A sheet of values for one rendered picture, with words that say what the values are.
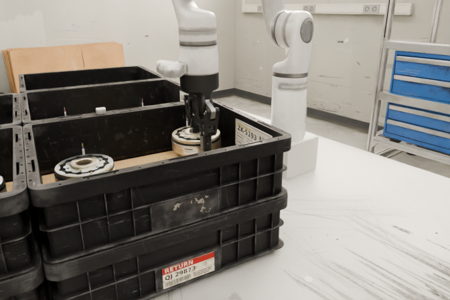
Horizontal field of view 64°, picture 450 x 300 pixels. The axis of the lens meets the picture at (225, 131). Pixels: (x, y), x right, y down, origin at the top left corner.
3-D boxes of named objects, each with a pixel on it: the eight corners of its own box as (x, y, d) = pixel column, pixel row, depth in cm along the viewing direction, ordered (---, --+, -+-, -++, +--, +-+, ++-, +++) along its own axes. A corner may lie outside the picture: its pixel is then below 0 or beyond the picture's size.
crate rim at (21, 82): (140, 71, 136) (139, 65, 135) (169, 86, 111) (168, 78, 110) (19, 81, 117) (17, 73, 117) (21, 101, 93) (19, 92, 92)
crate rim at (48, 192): (213, 108, 86) (213, 98, 85) (295, 149, 61) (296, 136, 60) (24, 136, 68) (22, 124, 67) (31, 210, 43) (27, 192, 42)
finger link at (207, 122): (204, 107, 65) (200, 130, 69) (208, 114, 64) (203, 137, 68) (218, 105, 66) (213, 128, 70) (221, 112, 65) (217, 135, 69)
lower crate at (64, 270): (215, 186, 93) (214, 142, 89) (288, 251, 68) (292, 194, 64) (42, 230, 74) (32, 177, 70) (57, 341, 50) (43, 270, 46)
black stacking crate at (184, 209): (213, 146, 89) (213, 101, 85) (290, 199, 64) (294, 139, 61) (34, 182, 71) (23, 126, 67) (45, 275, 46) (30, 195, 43)
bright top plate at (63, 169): (110, 153, 73) (110, 151, 72) (116, 173, 64) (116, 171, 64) (55, 161, 69) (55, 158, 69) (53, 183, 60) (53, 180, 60)
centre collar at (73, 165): (98, 157, 69) (97, 155, 69) (99, 167, 65) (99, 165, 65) (69, 161, 68) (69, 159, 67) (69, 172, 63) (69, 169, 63)
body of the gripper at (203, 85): (226, 69, 67) (226, 118, 70) (208, 63, 74) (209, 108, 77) (187, 73, 64) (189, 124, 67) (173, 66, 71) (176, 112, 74)
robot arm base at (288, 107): (282, 129, 107) (284, 71, 101) (310, 136, 101) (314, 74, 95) (263, 136, 100) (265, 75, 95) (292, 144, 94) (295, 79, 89)
